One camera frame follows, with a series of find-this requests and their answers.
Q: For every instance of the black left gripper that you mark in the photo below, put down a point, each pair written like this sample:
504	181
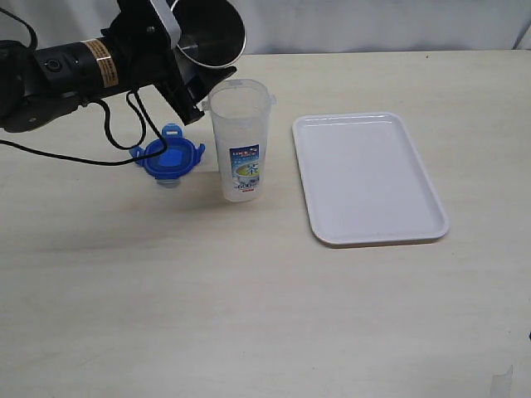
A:
143	40

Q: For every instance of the stainless steel cup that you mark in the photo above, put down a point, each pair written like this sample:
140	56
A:
213	34

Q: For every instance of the blue plastic lid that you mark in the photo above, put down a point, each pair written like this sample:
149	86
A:
179	159

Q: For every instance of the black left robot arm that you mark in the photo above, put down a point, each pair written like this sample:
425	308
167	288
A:
40	85

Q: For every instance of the clear plastic tall container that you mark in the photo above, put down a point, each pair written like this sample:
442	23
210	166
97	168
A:
240	114

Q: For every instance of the white rectangular plastic tray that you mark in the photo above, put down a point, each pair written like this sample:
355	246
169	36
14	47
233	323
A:
364	182

